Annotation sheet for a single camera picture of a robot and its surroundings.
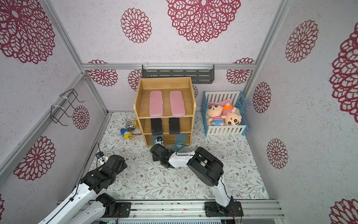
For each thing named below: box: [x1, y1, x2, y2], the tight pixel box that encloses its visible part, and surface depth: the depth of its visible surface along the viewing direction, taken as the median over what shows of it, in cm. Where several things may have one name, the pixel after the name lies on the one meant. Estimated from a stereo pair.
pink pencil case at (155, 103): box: [149, 90, 164, 118], surface depth 81 cm
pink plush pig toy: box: [206, 98, 233, 126], surface depth 104 cm
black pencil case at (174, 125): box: [168, 117, 180, 135], surface depth 89 cm
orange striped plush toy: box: [221, 103, 243, 126], surface depth 103 cm
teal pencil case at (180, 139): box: [173, 133, 187, 152], surface depth 99 cm
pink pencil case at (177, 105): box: [169, 90, 186, 118], surface depth 81 cm
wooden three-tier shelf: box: [133, 77, 197, 147], surface depth 87 cm
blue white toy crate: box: [200, 90, 249, 137], surface depth 105 cm
